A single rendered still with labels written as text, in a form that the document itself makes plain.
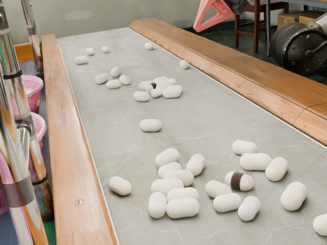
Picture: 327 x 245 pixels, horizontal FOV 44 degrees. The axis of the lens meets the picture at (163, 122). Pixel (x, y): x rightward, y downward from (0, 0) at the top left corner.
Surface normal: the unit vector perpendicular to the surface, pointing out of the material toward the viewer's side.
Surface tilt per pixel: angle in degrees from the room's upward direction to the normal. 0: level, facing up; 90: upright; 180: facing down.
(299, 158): 0
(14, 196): 90
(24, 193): 90
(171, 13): 91
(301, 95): 0
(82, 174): 0
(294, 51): 89
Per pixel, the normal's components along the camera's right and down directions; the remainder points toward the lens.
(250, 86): -0.76, -0.50
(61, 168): -0.14, -0.91
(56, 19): 0.18, 0.35
